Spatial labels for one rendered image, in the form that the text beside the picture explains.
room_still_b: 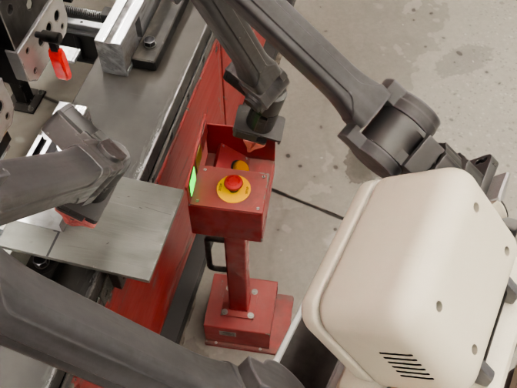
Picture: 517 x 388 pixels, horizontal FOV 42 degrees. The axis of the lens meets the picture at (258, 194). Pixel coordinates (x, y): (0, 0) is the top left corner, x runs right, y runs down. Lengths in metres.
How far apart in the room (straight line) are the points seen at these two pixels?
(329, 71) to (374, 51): 1.98
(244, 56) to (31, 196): 0.54
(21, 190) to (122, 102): 0.82
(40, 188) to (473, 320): 0.45
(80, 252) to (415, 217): 0.61
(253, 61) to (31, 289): 0.70
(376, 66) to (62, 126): 1.97
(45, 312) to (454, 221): 0.40
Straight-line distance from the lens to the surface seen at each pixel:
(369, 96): 0.90
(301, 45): 0.88
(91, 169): 0.85
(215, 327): 2.00
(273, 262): 2.22
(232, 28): 1.07
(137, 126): 1.43
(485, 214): 0.75
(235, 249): 1.69
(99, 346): 0.57
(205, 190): 1.43
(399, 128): 0.91
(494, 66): 2.92
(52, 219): 1.18
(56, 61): 1.12
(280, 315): 2.13
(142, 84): 1.51
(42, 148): 1.29
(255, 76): 1.18
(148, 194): 1.17
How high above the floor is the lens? 1.95
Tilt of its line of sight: 56 degrees down
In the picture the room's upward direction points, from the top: straight up
